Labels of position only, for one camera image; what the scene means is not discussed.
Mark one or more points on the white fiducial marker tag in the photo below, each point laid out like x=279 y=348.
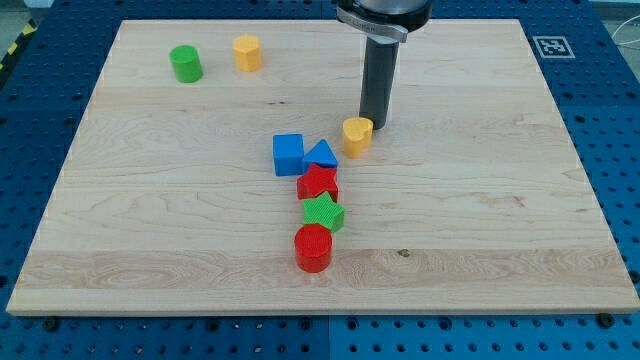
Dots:
x=553 y=47

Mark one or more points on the red cylinder block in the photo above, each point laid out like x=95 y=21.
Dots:
x=313 y=247

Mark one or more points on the blue triangle block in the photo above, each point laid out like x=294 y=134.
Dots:
x=321 y=154

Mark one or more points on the red star block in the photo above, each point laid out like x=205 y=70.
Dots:
x=316 y=181

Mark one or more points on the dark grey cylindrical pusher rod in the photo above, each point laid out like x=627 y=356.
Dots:
x=377 y=80

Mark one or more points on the blue cube block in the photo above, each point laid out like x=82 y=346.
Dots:
x=288 y=153

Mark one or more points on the green star block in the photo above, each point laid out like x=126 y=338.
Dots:
x=323 y=210

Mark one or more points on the yellow hexagon block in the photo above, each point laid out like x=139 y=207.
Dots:
x=247 y=53

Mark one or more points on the green cylinder block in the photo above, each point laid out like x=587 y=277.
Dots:
x=186 y=63

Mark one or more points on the yellow heart block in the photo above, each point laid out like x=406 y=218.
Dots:
x=356 y=136

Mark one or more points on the wooden board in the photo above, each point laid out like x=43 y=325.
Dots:
x=471 y=200

